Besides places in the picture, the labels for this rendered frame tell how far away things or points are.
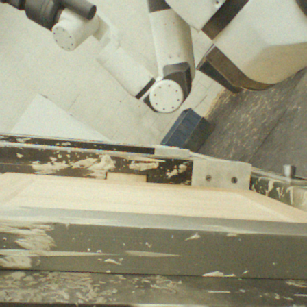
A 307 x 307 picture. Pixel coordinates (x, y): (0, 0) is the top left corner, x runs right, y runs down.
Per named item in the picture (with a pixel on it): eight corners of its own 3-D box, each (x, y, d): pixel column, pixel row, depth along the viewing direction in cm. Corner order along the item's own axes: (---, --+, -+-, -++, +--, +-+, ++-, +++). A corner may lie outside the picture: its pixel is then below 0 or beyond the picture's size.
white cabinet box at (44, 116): (178, 191, 450) (38, 92, 418) (151, 229, 451) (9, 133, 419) (170, 182, 510) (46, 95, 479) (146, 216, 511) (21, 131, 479)
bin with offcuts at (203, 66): (262, 64, 472) (224, 33, 462) (239, 96, 472) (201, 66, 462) (247, 70, 523) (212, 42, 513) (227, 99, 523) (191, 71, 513)
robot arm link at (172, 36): (199, 98, 95) (187, 7, 87) (202, 109, 83) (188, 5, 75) (155, 105, 96) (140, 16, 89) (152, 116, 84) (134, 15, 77)
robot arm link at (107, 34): (78, 13, 90) (118, 51, 92) (55, 30, 84) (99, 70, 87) (88, -5, 84) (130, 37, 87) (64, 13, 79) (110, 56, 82)
